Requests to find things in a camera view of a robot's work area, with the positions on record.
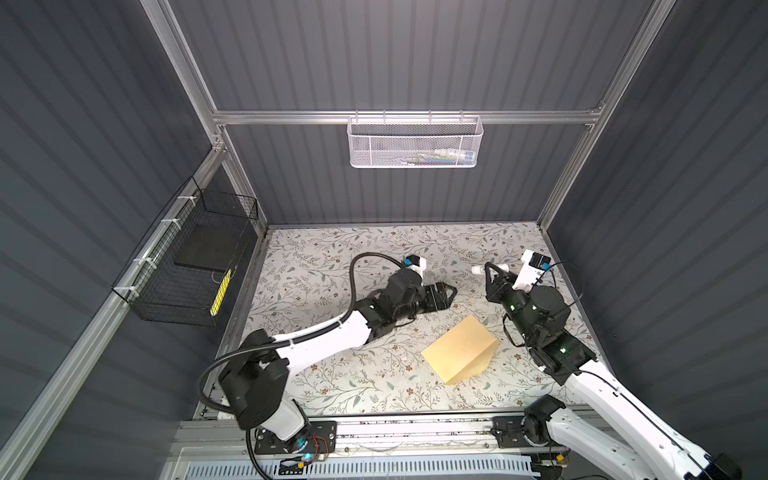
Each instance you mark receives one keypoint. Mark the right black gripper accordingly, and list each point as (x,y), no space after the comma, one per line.
(502,285)

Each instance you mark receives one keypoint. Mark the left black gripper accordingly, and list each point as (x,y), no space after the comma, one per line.
(443,303)

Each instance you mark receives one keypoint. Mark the tan paper envelope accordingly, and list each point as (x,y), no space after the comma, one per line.
(464,351)

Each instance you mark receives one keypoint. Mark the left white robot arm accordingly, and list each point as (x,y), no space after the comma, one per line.
(254,379)

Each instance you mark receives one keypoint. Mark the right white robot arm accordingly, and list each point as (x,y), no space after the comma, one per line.
(645,447)

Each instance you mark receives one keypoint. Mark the pens in white basket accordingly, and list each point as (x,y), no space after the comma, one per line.
(449,158)

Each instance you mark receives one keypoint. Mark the floral table mat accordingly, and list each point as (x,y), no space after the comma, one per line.
(309,275)

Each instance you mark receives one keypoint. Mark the yellow marker pen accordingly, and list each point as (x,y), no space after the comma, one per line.
(220,294)

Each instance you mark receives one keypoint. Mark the black foam pad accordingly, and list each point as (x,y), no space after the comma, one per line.
(210,248)

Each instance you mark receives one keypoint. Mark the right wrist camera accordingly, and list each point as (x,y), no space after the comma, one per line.
(534,265)

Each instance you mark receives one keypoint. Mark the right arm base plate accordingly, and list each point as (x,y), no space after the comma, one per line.
(515,431)

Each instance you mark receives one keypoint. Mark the white wire mesh basket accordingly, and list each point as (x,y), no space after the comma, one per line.
(380,142)

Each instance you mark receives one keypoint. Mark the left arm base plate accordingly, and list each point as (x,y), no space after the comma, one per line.
(319,437)

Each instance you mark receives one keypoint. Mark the white vented cable tray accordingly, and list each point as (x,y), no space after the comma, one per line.
(409,466)

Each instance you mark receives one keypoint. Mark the black wire basket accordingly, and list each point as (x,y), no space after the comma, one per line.
(156,289)

